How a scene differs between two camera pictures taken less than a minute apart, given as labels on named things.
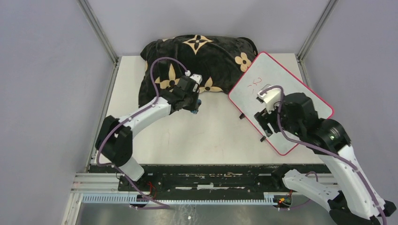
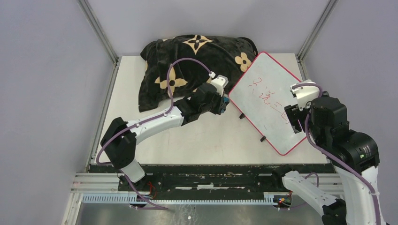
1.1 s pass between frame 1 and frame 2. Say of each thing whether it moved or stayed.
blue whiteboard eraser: moved
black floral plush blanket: stayed
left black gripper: moved
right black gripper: moved
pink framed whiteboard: stayed
